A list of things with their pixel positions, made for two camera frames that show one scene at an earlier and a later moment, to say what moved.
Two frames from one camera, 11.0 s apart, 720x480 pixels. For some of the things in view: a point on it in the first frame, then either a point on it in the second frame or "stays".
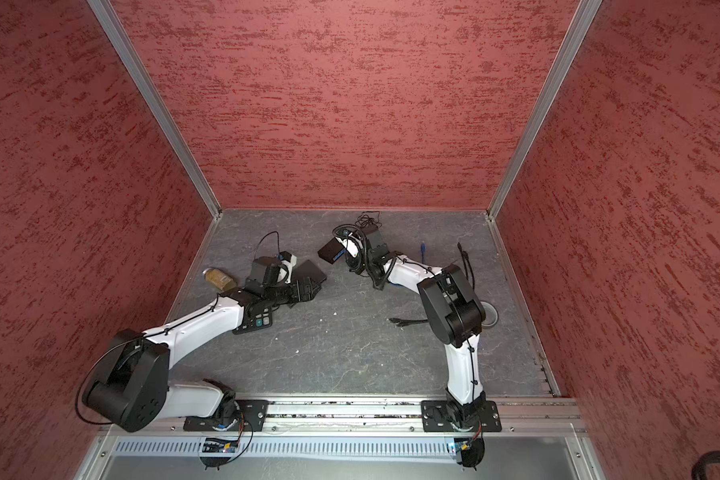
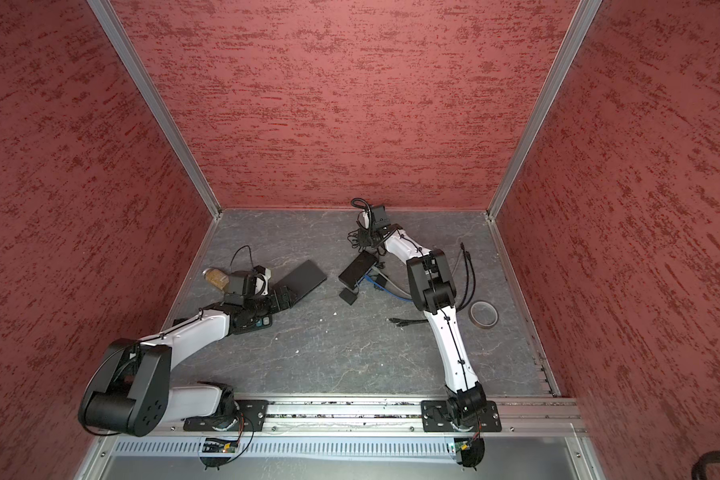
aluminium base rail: x=520 y=419 stays
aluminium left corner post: x=156 y=104 stays
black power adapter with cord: x=332 y=250 → x=357 y=270
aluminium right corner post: x=585 y=17 stays
